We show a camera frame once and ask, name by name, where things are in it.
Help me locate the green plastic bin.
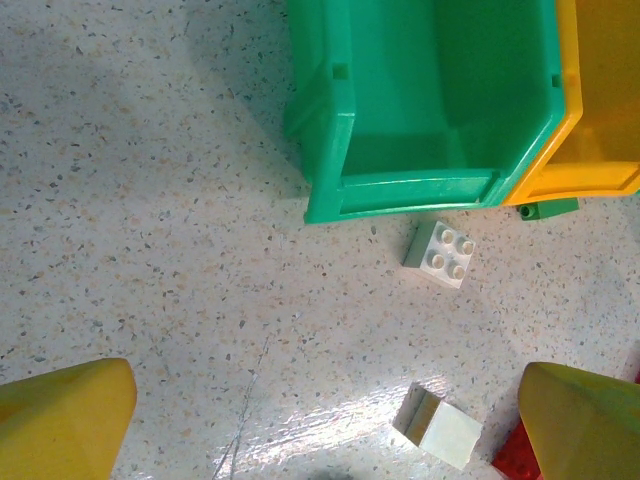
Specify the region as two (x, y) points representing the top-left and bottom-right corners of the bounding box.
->
(283, 0), (574, 225)

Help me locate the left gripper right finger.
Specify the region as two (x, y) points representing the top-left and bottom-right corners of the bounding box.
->
(517, 362), (640, 480)

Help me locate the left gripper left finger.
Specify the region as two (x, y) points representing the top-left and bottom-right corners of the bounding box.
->
(0, 357), (138, 480)

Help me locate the white square lego brick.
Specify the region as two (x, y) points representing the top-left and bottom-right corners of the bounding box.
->
(403, 220), (476, 290)

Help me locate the yellow plastic bin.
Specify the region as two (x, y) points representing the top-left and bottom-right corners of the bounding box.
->
(502, 0), (640, 207)

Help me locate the green lego brick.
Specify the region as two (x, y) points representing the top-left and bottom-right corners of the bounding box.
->
(518, 197), (580, 221)

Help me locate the red lego brick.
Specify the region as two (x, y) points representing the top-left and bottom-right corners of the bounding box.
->
(492, 419), (547, 480)

